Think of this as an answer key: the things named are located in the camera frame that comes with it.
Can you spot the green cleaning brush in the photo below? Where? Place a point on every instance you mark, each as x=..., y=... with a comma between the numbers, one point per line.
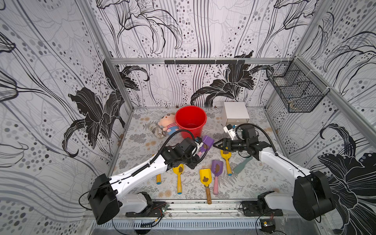
x=241, y=166

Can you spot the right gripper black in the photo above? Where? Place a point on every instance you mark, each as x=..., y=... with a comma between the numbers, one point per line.
x=228, y=145

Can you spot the yellow trowel wooden handle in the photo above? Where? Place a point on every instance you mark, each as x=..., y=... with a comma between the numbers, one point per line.
x=206, y=179

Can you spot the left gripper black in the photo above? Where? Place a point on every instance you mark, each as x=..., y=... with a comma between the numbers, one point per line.
x=195, y=160

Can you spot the yellow trowel right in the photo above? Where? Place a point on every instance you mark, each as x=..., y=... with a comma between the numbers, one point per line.
x=226, y=156

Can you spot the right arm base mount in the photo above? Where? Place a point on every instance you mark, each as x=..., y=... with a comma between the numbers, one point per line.
x=257, y=208

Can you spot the purple trowel pink handle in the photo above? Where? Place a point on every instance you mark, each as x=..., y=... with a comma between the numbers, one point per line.
x=206, y=146
x=216, y=169

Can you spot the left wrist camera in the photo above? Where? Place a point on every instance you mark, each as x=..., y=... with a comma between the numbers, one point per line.
x=198, y=147

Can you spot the plush doll toy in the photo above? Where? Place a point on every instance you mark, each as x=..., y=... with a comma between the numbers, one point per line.
x=164, y=127

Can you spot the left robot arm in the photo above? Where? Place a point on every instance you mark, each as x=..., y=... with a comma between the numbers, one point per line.
x=110, y=196

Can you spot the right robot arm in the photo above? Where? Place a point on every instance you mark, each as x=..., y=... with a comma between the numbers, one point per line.
x=312, y=196

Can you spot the red plastic bucket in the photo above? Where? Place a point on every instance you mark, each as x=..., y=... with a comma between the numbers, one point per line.
x=191, y=118

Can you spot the yellow trowel blue tip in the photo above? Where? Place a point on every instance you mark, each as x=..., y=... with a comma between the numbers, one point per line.
x=178, y=171

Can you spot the black wire wall basket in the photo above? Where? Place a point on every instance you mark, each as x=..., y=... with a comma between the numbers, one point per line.
x=295, y=85

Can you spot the yellow trowel far left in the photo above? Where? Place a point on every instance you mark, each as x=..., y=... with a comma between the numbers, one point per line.
x=158, y=179

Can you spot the white mini drawer cabinet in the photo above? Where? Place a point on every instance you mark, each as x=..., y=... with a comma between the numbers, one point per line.
x=234, y=113

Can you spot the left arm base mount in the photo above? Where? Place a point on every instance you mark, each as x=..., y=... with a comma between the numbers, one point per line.
x=154, y=210

